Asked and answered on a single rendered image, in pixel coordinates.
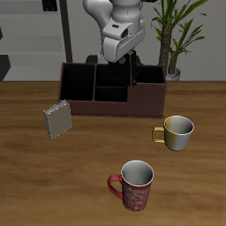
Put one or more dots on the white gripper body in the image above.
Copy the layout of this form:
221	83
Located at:
117	48

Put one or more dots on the grey book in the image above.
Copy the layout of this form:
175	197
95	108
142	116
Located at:
58	120

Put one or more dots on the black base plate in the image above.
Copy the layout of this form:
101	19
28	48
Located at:
91	59

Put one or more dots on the green pot plant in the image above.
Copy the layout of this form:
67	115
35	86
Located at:
167	38

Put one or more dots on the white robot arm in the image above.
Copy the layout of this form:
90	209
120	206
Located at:
123	11

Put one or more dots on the dark brown desk caddy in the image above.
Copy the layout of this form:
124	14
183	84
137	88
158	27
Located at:
144	98

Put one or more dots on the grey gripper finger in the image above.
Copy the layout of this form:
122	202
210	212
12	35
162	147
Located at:
122	60

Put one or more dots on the red patterned mug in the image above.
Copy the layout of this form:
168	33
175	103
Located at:
137	188

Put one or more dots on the yellow and white mug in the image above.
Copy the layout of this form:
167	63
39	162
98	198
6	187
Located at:
178	134

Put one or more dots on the white shelf unit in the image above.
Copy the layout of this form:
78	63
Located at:
32	44

